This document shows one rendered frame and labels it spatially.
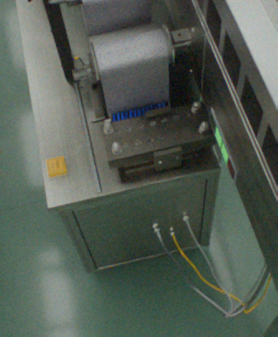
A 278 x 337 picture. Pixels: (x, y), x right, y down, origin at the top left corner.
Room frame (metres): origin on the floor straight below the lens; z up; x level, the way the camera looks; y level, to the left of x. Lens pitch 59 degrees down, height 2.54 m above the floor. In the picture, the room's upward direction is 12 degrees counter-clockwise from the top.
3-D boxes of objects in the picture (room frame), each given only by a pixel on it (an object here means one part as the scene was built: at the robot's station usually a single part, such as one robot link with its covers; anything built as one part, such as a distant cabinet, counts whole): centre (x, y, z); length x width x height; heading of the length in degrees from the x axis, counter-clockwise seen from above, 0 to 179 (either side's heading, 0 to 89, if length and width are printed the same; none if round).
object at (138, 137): (0.99, -0.18, 1.00); 0.40 x 0.16 x 0.06; 92
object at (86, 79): (1.20, 0.03, 1.05); 0.06 x 0.05 x 0.31; 92
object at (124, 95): (1.11, -0.13, 1.11); 0.23 x 0.01 x 0.18; 92
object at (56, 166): (1.00, 0.22, 0.91); 0.07 x 0.07 x 0.02; 2
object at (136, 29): (1.29, -0.13, 1.17); 0.26 x 0.12 x 0.12; 92
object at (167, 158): (0.90, -0.19, 0.96); 0.10 x 0.03 x 0.11; 92
